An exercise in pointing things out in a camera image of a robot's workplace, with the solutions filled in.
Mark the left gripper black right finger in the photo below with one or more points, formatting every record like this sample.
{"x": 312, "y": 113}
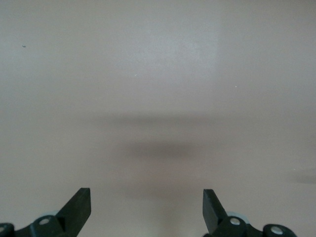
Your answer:
{"x": 217, "y": 217}

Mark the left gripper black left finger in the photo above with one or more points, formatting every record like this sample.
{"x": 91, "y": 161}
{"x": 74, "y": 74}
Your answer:
{"x": 74, "y": 212}

